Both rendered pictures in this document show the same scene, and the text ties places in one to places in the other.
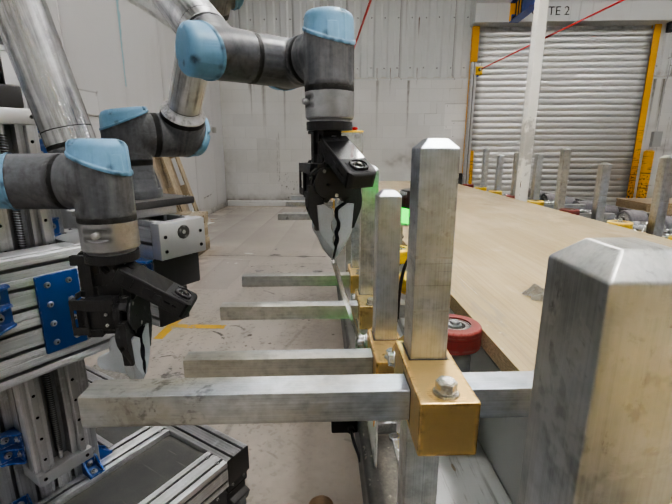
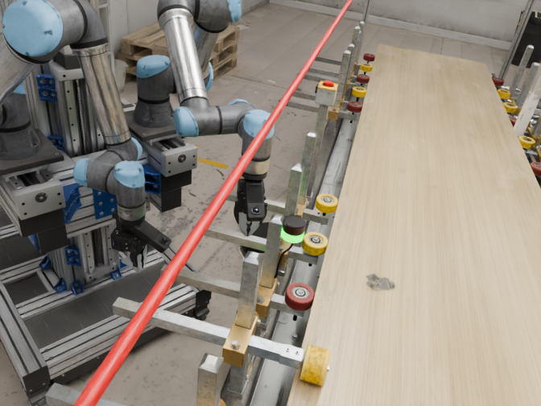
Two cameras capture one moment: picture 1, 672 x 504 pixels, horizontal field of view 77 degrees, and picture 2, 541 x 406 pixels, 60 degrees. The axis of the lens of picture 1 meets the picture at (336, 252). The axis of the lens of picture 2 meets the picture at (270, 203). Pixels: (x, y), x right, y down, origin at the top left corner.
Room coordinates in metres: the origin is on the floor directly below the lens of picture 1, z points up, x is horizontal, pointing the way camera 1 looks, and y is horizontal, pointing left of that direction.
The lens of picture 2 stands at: (-0.36, -0.27, 1.83)
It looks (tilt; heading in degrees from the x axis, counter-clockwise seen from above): 34 degrees down; 12
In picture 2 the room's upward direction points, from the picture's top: 8 degrees clockwise
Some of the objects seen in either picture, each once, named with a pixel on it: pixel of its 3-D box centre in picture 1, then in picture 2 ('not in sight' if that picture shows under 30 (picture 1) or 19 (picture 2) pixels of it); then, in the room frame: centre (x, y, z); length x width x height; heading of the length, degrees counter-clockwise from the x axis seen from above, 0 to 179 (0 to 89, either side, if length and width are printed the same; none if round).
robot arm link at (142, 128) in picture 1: (128, 133); (154, 76); (1.14, 0.54, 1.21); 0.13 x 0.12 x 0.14; 129
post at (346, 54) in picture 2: not in sight; (338, 94); (2.14, -0.02, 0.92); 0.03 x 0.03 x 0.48; 2
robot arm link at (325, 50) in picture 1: (327, 53); (257, 134); (0.68, 0.01, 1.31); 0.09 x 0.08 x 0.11; 39
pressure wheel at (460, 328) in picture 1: (452, 354); (297, 305); (0.60, -0.18, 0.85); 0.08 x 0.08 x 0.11
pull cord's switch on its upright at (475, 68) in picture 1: (471, 136); (528, 19); (3.49, -1.08, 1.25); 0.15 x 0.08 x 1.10; 2
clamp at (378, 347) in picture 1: (387, 355); (265, 294); (0.61, -0.08, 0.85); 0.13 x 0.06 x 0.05; 2
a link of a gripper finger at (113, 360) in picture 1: (118, 362); (130, 262); (0.57, 0.32, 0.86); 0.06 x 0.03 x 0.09; 92
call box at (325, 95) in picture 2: (351, 143); (326, 94); (1.40, -0.05, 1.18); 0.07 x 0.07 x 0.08; 2
